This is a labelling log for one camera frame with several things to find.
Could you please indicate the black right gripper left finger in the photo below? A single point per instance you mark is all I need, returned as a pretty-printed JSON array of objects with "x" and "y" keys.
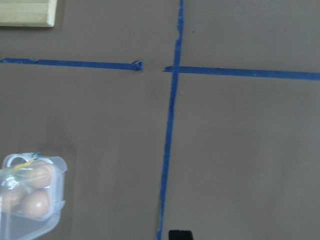
[{"x": 174, "y": 234}]

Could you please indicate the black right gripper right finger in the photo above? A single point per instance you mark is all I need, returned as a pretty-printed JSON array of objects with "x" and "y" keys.
[{"x": 186, "y": 235}]

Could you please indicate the clear plastic egg box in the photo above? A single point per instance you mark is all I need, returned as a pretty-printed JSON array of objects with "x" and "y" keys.
[{"x": 13, "y": 189}]

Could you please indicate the brown egg front left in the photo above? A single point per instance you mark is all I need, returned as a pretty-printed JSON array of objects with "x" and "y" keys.
[{"x": 36, "y": 204}]

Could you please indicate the brown egg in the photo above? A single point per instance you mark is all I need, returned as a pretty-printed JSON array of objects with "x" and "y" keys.
[
  {"x": 38, "y": 175},
  {"x": 36, "y": 204}
]

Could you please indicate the brown egg back left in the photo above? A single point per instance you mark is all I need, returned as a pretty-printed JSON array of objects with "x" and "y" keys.
[{"x": 38, "y": 175}]

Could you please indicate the bamboo cutting board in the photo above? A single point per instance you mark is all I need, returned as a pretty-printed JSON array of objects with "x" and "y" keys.
[{"x": 28, "y": 13}]

